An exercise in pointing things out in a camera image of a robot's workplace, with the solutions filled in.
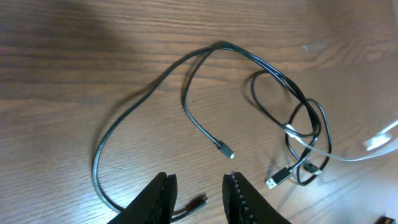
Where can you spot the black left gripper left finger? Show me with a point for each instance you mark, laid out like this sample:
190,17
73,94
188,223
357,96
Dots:
154,205

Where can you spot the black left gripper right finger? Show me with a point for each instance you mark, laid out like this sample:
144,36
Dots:
243,204

